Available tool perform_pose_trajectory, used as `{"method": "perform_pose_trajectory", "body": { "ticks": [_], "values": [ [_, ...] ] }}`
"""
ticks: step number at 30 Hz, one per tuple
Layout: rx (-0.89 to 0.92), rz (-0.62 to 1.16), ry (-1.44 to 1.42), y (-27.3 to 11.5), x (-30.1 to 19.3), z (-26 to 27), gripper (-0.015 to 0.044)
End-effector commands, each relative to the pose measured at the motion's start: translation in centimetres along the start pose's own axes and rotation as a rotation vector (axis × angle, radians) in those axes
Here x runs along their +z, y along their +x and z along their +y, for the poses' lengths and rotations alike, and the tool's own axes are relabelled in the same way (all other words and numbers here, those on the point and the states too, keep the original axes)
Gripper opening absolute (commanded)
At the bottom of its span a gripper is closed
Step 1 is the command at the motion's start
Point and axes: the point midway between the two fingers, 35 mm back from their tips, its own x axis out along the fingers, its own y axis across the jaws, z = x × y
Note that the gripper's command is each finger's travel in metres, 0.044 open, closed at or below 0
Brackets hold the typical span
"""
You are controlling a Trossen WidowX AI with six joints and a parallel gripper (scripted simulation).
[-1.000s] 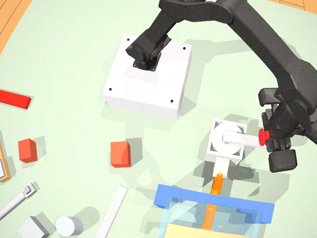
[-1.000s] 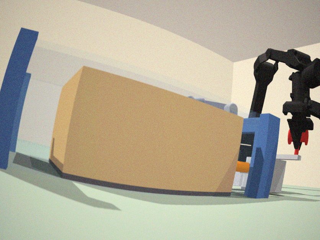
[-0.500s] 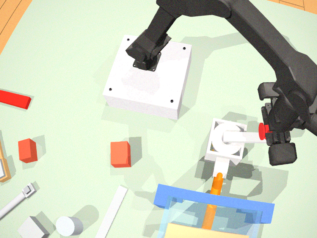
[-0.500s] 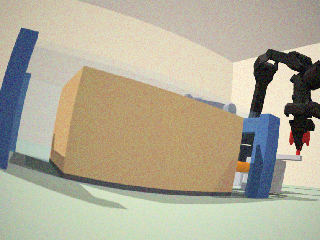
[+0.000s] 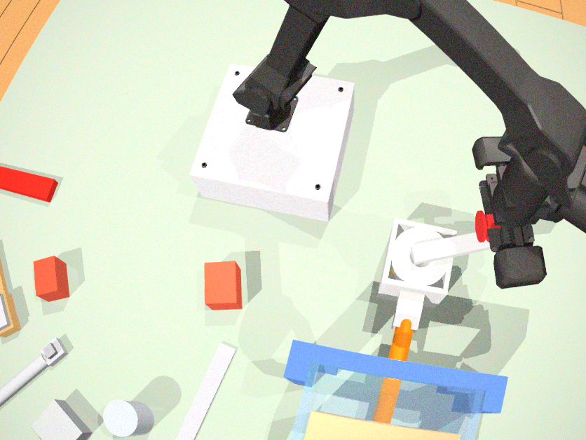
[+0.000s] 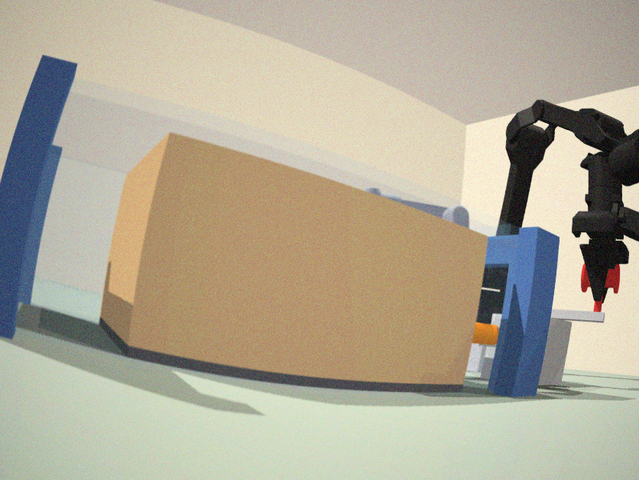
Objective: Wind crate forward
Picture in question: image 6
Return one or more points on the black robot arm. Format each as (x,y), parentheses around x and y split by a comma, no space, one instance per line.
(617,162)

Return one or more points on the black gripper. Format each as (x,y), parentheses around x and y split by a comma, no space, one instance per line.
(602,252)

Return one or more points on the blue flat bar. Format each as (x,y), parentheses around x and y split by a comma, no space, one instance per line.
(545,315)

